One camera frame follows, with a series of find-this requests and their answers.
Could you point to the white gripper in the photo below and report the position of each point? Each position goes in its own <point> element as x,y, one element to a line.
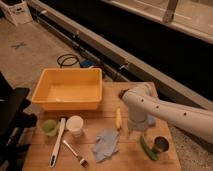
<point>137,126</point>

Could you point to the green pepper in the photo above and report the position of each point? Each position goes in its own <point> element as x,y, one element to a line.
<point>147,149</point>

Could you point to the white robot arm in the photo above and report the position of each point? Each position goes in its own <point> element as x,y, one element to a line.
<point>141,104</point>

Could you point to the metal cup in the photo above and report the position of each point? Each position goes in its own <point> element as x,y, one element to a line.
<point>161,144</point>

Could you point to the white paper cup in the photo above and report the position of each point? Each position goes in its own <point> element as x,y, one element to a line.
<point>75,125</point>

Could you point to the green plastic cup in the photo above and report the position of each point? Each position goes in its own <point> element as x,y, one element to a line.
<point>50,127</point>

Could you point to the blue sponge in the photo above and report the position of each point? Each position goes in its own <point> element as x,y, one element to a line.
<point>151,121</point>

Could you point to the yellow banana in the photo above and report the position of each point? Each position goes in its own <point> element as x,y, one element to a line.
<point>118,119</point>

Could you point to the bunch of dark grapes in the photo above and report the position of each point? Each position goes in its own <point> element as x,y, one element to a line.
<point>121,93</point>

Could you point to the blue crumpled cloth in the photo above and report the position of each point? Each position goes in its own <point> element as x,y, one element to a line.
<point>105,144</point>

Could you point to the blue object on floor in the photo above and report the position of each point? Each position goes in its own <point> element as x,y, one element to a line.
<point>86,64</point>

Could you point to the yellow plastic bin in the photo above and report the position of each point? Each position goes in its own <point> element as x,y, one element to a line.
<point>69,89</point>

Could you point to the black equipment stand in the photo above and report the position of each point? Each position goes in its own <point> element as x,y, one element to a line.
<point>13,121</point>

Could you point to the white cardboard box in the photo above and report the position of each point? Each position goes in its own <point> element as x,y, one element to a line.
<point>17,14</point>

